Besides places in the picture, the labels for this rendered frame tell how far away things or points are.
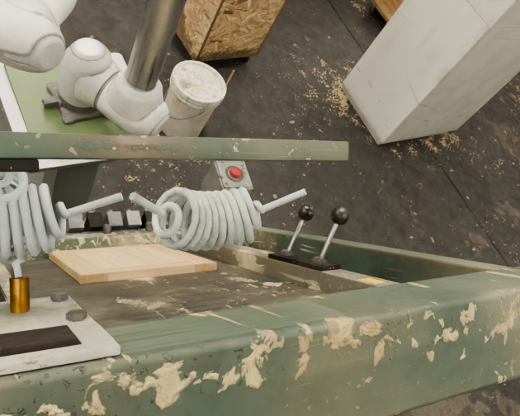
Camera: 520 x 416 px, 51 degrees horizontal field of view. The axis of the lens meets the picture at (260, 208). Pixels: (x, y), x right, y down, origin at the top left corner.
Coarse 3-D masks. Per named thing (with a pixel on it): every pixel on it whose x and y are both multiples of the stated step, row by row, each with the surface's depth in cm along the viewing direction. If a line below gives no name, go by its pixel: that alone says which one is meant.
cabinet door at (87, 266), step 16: (64, 256) 140; (80, 256) 139; (96, 256) 141; (112, 256) 141; (128, 256) 141; (144, 256) 141; (160, 256) 140; (176, 256) 138; (192, 256) 138; (80, 272) 116; (96, 272) 116; (112, 272) 116; (128, 272) 118; (144, 272) 120; (160, 272) 122; (176, 272) 124
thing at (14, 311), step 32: (0, 160) 40; (32, 160) 41; (0, 256) 47; (0, 288) 77; (0, 320) 45; (32, 320) 45; (64, 320) 45; (32, 352) 37; (64, 352) 37; (96, 352) 37
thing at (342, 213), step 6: (336, 210) 109; (342, 210) 109; (336, 216) 109; (342, 216) 109; (348, 216) 110; (336, 222) 109; (342, 222) 109; (336, 228) 110; (330, 234) 109; (330, 240) 109; (324, 246) 109; (324, 252) 108; (318, 258) 108; (324, 258) 108
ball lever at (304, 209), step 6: (306, 204) 120; (300, 210) 120; (306, 210) 119; (312, 210) 120; (300, 216) 120; (306, 216) 119; (312, 216) 120; (300, 222) 120; (300, 228) 120; (294, 234) 119; (294, 240) 119; (288, 246) 119; (282, 252) 119; (288, 252) 118
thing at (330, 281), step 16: (208, 256) 149; (224, 256) 140; (240, 256) 132; (256, 256) 126; (272, 272) 119; (288, 272) 114; (304, 272) 109; (320, 272) 104; (336, 272) 103; (352, 272) 102; (320, 288) 104; (336, 288) 100; (352, 288) 96
